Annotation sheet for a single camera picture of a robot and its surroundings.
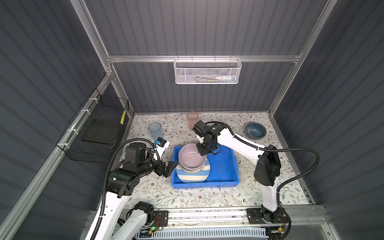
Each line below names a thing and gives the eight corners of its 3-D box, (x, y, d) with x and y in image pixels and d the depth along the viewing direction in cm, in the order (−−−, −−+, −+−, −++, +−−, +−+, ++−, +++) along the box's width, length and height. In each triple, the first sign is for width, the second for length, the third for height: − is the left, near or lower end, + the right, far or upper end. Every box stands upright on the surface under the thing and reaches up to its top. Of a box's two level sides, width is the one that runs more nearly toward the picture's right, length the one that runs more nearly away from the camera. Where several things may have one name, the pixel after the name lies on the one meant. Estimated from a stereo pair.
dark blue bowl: (247, 140, 105) (249, 136, 102) (243, 126, 114) (245, 122, 110) (265, 140, 105) (268, 136, 102) (260, 126, 114) (262, 122, 110)
